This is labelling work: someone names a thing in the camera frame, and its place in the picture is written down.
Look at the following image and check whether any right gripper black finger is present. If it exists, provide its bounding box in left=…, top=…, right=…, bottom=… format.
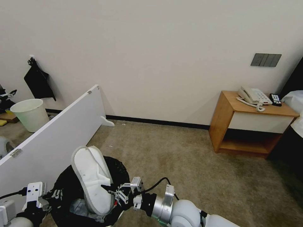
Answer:
left=114, top=190, right=130, bottom=207
left=101, top=183, right=132, bottom=195

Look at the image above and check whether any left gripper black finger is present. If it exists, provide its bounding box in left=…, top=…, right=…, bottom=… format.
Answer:
left=38, top=197, right=52, bottom=213
left=44, top=189, right=64, bottom=200

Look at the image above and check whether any black mesh trash bin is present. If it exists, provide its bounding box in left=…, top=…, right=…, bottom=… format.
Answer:
left=50, top=156, right=131, bottom=227

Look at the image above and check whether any white slipper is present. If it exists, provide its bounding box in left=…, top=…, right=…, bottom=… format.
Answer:
left=71, top=145, right=115, bottom=215

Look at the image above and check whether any white partition board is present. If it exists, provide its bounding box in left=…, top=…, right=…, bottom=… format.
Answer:
left=0, top=84, right=116, bottom=207

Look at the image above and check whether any white plastic bucket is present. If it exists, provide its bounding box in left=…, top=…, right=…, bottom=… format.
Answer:
left=10, top=99, right=51, bottom=133

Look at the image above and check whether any brown cardboard piece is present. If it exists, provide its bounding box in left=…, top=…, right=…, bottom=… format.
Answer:
left=0, top=112, right=20, bottom=124

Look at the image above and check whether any black hanging bag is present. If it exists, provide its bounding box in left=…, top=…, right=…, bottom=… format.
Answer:
left=23, top=56, right=57, bottom=102

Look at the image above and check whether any wooden nightstand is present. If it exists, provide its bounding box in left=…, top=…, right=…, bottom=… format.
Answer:
left=208, top=90, right=300, bottom=160

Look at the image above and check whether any black remote control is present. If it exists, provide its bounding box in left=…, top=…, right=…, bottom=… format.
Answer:
left=269, top=93, right=283, bottom=107

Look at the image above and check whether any white bed sheet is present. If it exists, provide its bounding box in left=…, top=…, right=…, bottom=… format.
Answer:
left=281, top=90, right=303, bottom=140

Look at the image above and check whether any black headboard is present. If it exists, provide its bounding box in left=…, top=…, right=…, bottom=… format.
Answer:
left=279, top=46, right=303, bottom=96

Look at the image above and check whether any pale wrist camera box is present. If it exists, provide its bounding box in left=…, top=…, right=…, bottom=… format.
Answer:
left=130, top=177, right=144, bottom=192
left=26, top=181, right=46, bottom=202

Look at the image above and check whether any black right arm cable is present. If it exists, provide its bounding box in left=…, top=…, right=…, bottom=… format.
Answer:
left=141, top=177, right=180, bottom=201

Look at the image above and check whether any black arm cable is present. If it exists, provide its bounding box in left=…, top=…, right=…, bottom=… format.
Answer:
left=0, top=187, right=28, bottom=200
left=141, top=177, right=180, bottom=201

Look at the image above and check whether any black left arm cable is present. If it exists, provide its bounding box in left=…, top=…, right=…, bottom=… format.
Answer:
left=0, top=187, right=28, bottom=200

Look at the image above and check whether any white corded telephone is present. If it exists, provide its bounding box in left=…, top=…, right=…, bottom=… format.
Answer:
left=236, top=86, right=273, bottom=112

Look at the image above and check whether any grey wall switch panel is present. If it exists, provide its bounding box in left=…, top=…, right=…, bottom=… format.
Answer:
left=251, top=53, right=282, bottom=68

